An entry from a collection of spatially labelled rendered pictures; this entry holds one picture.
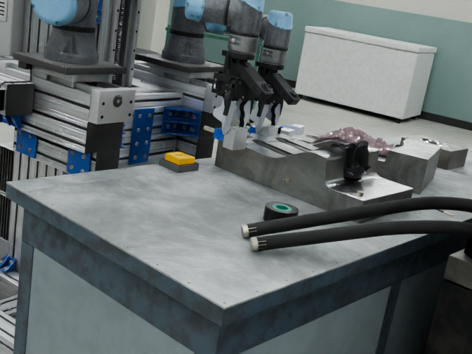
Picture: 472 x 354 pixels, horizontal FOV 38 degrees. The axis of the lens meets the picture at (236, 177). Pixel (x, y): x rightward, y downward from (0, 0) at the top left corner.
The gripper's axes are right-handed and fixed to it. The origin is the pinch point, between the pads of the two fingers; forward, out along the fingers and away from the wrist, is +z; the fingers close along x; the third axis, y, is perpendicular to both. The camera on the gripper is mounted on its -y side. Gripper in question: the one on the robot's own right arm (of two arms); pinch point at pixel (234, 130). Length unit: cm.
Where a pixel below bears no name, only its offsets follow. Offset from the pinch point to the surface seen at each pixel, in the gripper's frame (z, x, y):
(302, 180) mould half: 9.6, -10.2, -17.0
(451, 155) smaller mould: 9, -98, -19
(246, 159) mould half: 9.7, -10.2, 2.6
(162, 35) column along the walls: 48, -515, 597
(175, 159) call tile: 11.8, 5.3, 14.7
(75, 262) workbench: 25, 50, -5
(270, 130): 4.2, -27.8, 9.8
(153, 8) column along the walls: 14, -493, 597
